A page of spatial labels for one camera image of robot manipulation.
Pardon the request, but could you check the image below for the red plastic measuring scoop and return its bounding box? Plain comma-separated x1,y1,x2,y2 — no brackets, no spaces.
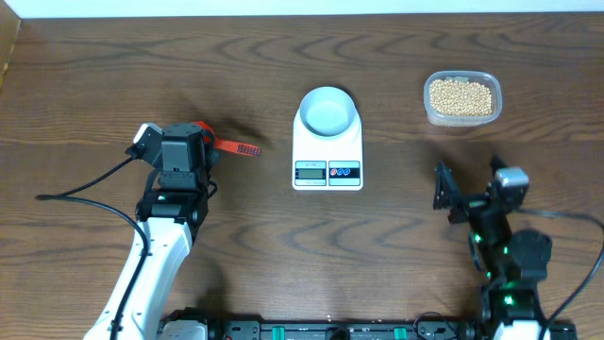
194,121,260,157

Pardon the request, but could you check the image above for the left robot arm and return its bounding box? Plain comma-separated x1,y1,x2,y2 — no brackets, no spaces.
85,122,217,339

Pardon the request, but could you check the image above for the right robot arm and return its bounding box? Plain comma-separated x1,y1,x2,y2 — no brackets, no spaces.
433,156,552,340

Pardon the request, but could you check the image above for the white digital kitchen scale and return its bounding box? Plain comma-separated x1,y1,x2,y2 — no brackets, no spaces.
292,109,364,191

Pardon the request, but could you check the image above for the grey round bowl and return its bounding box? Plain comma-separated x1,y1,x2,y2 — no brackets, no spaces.
299,87,358,137

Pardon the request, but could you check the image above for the pile of soybeans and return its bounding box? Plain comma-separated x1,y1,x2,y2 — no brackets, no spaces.
428,79,493,116

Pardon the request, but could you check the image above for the clear plastic container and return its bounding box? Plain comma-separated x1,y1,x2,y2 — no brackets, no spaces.
423,70,503,128

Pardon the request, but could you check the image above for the black right camera cable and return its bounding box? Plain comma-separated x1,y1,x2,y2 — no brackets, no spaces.
516,207,604,332

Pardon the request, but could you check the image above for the black camera cable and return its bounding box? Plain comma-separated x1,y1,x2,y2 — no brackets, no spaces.
516,207,604,332
35,155,152,340

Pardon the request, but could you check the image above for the black left camera cable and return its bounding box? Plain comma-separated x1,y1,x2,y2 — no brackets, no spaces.
35,155,152,340

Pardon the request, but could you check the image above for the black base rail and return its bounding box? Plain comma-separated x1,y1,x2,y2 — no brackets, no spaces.
155,309,578,340

